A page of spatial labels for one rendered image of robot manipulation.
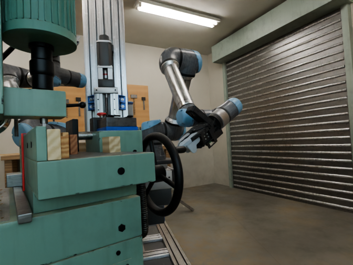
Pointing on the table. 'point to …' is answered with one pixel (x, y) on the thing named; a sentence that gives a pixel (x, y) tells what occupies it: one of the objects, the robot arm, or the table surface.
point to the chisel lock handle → (77, 105)
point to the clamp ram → (71, 126)
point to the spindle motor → (40, 24)
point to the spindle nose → (41, 65)
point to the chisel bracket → (34, 104)
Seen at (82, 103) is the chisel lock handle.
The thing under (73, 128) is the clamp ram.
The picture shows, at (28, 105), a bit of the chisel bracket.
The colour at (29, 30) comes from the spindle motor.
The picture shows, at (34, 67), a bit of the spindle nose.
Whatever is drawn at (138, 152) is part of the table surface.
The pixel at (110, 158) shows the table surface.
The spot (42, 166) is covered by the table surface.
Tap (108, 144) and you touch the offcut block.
